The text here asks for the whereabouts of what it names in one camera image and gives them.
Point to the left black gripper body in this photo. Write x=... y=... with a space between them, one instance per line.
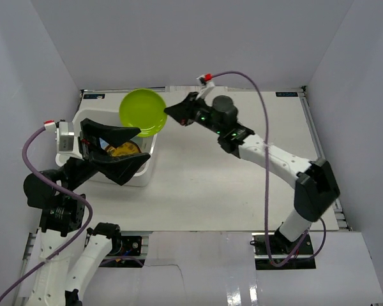
x=83 y=146

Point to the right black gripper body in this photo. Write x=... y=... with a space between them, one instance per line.
x=202 y=115

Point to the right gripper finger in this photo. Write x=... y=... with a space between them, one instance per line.
x=180 y=112
x=191 y=98

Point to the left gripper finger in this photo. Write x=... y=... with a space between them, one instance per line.
x=120 y=169
x=113 y=135

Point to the yellow patterned plate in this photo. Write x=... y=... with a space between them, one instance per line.
x=126 y=149

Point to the lime green round plate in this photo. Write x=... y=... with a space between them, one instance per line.
x=143 y=109

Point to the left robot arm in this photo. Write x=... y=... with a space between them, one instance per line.
x=63 y=281

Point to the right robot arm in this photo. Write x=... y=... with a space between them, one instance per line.
x=314 y=183

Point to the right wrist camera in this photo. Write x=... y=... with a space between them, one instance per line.
x=206 y=85

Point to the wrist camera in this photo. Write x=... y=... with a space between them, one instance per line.
x=65 y=136
x=206 y=85

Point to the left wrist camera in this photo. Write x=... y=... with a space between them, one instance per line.
x=65 y=136

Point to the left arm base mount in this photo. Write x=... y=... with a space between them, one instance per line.
x=127 y=253

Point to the aluminium frame rail left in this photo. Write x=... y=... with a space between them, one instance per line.
x=39 y=154

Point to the aluminium frame rail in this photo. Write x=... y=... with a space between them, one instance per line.
x=39 y=154
x=337 y=206

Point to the aluminium frame rail right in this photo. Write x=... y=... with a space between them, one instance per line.
x=337 y=206

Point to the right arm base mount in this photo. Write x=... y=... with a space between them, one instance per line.
x=299 y=261

